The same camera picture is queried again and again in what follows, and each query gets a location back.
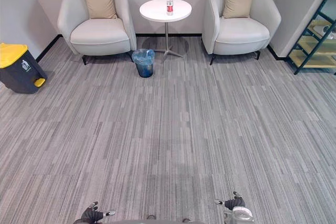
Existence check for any white armchair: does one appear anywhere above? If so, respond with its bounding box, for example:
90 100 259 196
201 0 282 66
57 0 138 66

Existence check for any small bin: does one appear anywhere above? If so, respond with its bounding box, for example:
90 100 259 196
134 58 154 79

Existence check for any robot body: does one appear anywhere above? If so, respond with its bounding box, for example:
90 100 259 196
101 218 208 224

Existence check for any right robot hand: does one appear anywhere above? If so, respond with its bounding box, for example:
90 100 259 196
214 191 246 211

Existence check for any dark green metal shelf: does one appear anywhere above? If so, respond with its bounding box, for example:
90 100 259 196
285 0 336 76

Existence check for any grey yellow-lidded trash can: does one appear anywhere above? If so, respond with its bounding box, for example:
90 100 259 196
0 42 48 94

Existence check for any blue plastic bin bag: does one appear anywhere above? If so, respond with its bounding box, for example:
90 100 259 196
131 48 156 76

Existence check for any beige cushion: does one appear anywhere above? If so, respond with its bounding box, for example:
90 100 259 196
80 0 118 20
222 0 255 19

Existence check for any round white side table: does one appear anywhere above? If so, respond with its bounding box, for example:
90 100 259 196
139 0 193 59

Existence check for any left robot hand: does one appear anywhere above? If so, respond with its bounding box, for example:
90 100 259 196
73 201 117 224

